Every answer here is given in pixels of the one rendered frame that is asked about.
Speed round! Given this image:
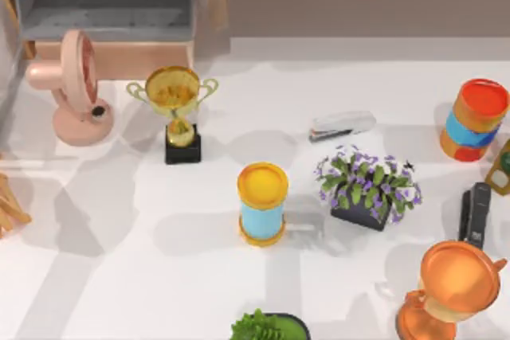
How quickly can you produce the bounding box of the wooden folding stand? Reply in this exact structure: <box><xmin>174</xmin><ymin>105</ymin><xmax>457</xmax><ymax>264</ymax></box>
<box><xmin>0</xmin><ymin>152</ymin><xmax>33</xmax><ymax>240</ymax></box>

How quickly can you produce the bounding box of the purple flower plant pot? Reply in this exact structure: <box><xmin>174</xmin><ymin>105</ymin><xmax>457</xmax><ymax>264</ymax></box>
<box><xmin>316</xmin><ymin>144</ymin><xmax>424</xmax><ymax>233</ymax></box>

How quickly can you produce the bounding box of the silver stapler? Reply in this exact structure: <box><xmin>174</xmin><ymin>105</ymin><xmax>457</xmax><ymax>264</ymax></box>
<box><xmin>308</xmin><ymin>111</ymin><xmax>377</xmax><ymax>143</ymax></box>

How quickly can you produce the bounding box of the pale wooden drawer front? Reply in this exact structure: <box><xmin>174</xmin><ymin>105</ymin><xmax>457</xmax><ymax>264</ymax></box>
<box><xmin>24</xmin><ymin>39</ymin><xmax>195</xmax><ymax>81</ymax></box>

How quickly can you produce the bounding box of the copper trophy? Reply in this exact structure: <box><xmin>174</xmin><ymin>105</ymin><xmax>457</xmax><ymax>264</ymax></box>
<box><xmin>396</xmin><ymin>240</ymin><xmax>508</xmax><ymax>340</ymax></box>

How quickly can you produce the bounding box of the gold trophy black base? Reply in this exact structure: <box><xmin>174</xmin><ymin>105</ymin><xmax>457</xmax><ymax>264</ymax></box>
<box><xmin>126</xmin><ymin>65</ymin><xmax>219</xmax><ymax>165</ymax></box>

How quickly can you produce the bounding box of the yellow and blue can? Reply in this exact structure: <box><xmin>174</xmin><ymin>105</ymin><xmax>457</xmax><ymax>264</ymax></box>
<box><xmin>236</xmin><ymin>162</ymin><xmax>290</xmax><ymax>248</ymax></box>

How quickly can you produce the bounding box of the black stapler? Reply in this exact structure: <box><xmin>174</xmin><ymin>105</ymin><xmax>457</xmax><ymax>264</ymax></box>
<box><xmin>457</xmin><ymin>182</ymin><xmax>492</xmax><ymax>249</ymax></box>

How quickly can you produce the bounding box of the green plant black pot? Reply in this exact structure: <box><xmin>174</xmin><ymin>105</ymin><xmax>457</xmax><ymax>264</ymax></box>
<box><xmin>230</xmin><ymin>308</ymin><xmax>311</xmax><ymax>340</ymax></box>

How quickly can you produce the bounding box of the olive box green dot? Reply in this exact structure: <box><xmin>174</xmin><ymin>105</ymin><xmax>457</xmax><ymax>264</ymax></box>
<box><xmin>484</xmin><ymin>139</ymin><xmax>510</xmax><ymax>195</ymax></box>

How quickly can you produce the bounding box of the pink desk fan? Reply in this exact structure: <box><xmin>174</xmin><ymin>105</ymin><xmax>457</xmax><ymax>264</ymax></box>
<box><xmin>25</xmin><ymin>29</ymin><xmax>115</xmax><ymax>147</ymax></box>

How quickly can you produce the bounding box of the orange and blue can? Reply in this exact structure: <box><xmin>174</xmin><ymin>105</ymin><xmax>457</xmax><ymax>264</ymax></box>
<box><xmin>439</xmin><ymin>79</ymin><xmax>510</xmax><ymax>162</ymax></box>

